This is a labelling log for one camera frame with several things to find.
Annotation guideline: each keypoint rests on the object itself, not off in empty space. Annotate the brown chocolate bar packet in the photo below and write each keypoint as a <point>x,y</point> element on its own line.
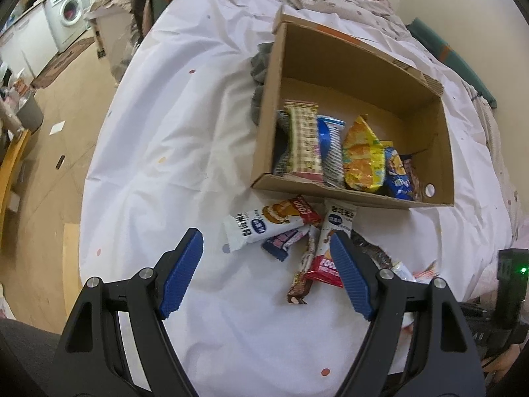
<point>301,281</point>

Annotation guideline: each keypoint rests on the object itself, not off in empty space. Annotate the yellow orange snack packet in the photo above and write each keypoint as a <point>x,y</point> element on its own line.
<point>363,161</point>

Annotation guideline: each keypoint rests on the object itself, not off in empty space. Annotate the white floor cabinet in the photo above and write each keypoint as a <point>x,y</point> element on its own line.
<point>29,41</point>

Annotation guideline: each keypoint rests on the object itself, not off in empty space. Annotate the white paper sheet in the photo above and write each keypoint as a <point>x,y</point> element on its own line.
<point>58,128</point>

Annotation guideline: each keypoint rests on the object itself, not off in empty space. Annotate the yellow wooden furniture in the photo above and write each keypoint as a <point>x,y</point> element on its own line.
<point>12,173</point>

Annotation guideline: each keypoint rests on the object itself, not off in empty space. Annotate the flat cardboard piece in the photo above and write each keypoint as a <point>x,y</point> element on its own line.
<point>72,269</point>

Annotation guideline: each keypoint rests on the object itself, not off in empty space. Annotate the patterned floor rug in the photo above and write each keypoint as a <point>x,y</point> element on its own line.
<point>62,62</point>

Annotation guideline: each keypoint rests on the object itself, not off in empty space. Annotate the white brown red-ended snack packet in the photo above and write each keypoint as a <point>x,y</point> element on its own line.
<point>264,225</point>
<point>337,215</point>

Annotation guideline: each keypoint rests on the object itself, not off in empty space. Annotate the white washing machine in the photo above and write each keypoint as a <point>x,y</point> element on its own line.
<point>68,12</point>

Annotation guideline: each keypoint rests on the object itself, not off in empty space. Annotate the cream checked snack packet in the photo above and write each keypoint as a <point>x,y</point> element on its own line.
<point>303,144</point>

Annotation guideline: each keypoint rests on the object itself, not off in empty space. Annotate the pink dotted blanket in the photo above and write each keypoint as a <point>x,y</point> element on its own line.
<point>500,165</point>

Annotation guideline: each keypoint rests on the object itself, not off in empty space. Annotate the clear round-print packet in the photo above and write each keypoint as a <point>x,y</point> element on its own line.
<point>403,273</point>

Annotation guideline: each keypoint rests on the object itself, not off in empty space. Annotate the grey trash bin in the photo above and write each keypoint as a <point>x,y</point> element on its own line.
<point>29,111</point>

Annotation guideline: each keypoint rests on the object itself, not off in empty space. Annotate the dark grey cloth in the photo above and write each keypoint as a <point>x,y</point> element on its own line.
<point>260,74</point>

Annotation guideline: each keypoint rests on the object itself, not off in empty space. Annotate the small dark blue packet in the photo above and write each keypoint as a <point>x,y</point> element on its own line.
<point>283,242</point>

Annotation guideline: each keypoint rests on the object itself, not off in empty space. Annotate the green folded mat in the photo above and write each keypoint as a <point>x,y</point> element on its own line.
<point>454,58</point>

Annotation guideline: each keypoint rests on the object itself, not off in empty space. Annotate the brown cardboard box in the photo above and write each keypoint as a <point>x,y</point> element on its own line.
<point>372,87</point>

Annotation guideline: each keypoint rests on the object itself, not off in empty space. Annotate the dark brown crinkled packet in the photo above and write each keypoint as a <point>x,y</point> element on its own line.
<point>378,254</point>

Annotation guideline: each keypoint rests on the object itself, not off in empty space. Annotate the blue yellow snack packet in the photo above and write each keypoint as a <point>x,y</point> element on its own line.
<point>399,178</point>

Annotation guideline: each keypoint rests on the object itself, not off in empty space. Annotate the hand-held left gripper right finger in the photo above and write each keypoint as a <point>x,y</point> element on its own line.
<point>351,277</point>

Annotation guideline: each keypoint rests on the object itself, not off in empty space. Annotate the red snack clear packet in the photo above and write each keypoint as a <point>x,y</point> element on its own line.
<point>425,275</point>

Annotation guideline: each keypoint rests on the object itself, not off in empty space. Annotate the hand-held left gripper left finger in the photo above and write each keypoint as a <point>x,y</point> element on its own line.
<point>182,273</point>

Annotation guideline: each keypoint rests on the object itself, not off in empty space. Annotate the dark snack packet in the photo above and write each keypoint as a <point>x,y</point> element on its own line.
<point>282,140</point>

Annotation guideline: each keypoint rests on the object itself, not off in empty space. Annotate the blue white snack packet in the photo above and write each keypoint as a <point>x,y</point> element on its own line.
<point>330,153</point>

